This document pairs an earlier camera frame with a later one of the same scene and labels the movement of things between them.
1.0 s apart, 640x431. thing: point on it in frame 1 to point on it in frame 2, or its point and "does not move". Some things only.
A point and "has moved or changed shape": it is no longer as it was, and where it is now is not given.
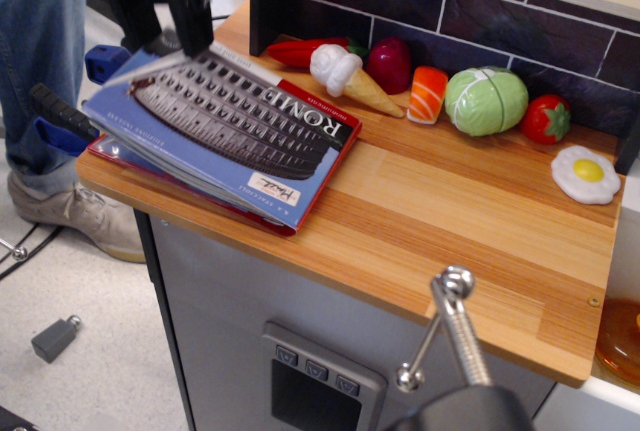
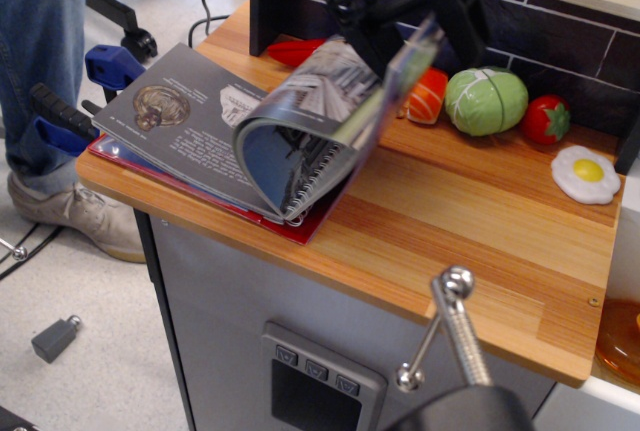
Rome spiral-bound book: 222,130 has moved or changed shape
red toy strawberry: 545,119 does not move
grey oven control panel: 309,384 does not move
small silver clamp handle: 19,253 does not move
